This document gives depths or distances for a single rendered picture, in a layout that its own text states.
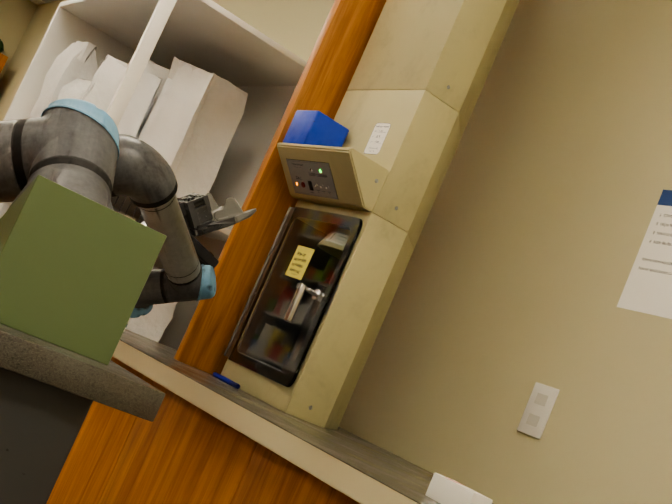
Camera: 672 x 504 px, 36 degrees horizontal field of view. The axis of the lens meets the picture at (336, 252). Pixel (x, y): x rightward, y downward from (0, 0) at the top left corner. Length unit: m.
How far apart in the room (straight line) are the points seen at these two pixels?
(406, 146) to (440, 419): 0.66
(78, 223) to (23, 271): 0.09
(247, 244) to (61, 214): 1.20
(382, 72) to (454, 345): 0.68
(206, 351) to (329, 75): 0.75
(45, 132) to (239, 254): 1.08
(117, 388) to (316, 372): 0.96
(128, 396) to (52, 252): 0.21
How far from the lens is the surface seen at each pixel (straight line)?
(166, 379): 2.04
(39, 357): 1.28
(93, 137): 1.49
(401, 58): 2.44
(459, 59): 2.37
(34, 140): 1.50
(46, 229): 1.35
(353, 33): 2.64
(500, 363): 2.41
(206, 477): 1.86
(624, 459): 2.12
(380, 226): 2.25
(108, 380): 1.32
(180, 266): 2.14
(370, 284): 2.26
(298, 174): 2.41
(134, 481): 2.08
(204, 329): 2.49
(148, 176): 1.92
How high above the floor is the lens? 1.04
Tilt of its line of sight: 7 degrees up
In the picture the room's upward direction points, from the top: 24 degrees clockwise
